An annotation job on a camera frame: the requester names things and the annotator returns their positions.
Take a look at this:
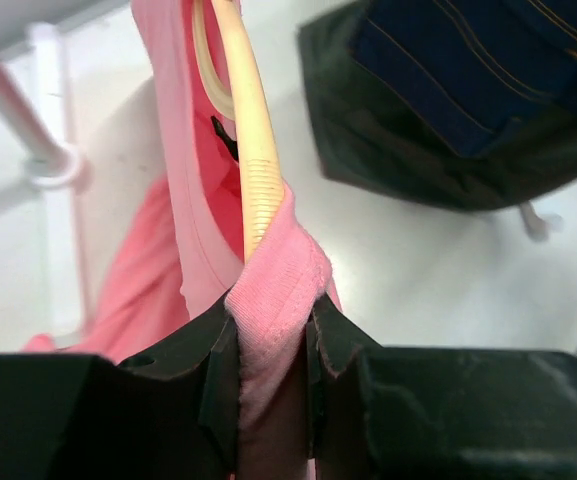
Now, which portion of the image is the pink t shirt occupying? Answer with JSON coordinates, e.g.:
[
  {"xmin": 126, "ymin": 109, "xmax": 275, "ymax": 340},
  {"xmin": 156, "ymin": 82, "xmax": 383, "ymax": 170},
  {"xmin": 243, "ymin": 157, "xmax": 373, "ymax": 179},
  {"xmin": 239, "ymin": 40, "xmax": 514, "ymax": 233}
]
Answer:
[{"xmin": 19, "ymin": 0, "xmax": 344, "ymax": 480}]

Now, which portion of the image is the beige plastic hanger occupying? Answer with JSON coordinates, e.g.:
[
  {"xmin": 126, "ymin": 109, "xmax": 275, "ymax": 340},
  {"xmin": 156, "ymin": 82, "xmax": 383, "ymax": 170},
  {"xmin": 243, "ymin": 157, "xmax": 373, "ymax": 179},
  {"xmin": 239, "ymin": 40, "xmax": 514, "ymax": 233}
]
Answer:
[{"xmin": 192, "ymin": 1, "xmax": 284, "ymax": 259}]

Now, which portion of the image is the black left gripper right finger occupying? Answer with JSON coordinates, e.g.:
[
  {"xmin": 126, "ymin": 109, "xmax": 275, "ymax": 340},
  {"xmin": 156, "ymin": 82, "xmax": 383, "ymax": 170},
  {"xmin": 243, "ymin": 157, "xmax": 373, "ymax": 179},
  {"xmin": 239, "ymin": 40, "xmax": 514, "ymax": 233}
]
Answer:
[{"xmin": 305, "ymin": 297, "xmax": 577, "ymax": 479}]

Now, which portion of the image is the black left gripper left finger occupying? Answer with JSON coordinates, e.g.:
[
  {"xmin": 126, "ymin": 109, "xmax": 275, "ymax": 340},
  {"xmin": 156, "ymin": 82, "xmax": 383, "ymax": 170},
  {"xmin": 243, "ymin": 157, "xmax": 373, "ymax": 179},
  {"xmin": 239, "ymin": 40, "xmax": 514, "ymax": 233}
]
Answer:
[{"xmin": 0, "ymin": 302, "xmax": 239, "ymax": 479}]

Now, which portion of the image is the white metal clothes rack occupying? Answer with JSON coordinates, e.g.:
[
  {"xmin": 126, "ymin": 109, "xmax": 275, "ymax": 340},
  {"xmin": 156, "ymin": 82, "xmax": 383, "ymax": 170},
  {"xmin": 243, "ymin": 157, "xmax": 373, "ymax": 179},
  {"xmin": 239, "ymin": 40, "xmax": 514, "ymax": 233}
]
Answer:
[{"xmin": 0, "ymin": 22, "xmax": 89, "ymax": 348}]

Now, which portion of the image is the navy blue garment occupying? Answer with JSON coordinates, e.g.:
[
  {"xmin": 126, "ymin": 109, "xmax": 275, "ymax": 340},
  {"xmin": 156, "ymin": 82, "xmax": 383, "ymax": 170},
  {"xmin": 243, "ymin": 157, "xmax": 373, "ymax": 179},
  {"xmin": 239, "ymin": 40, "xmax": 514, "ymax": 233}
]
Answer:
[{"xmin": 350, "ymin": 0, "xmax": 577, "ymax": 157}]

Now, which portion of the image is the dark green garment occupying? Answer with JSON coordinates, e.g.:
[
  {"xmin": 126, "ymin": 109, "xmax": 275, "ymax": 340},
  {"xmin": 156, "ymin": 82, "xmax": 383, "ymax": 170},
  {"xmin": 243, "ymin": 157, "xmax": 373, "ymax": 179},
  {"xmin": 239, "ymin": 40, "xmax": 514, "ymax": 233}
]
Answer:
[{"xmin": 298, "ymin": 1, "xmax": 577, "ymax": 211}]

